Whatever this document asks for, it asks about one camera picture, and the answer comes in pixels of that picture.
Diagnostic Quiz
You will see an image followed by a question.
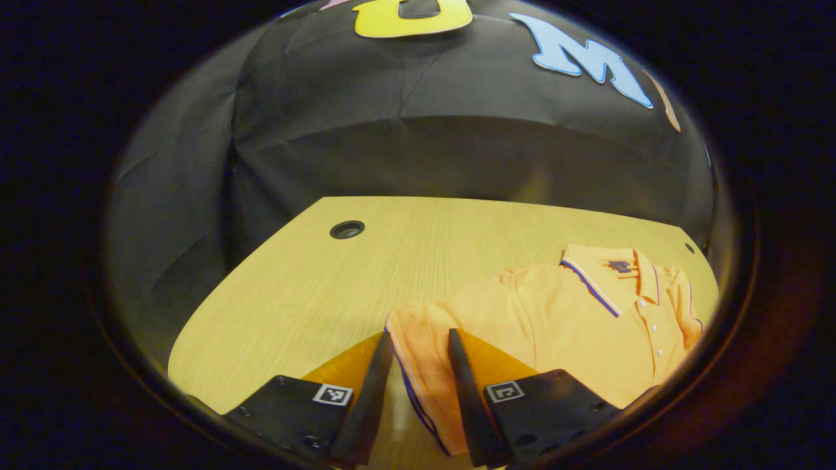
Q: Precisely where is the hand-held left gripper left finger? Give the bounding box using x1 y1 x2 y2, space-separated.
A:
222 330 394 467

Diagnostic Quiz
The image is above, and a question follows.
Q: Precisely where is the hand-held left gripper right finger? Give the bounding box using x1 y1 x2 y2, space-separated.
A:
447 328 621 467

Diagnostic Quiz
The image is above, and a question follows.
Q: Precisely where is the orange T-shirt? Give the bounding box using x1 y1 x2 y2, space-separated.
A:
385 243 705 458

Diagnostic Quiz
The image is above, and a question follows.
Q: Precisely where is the black backdrop cloth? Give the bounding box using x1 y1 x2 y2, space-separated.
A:
108 0 716 366

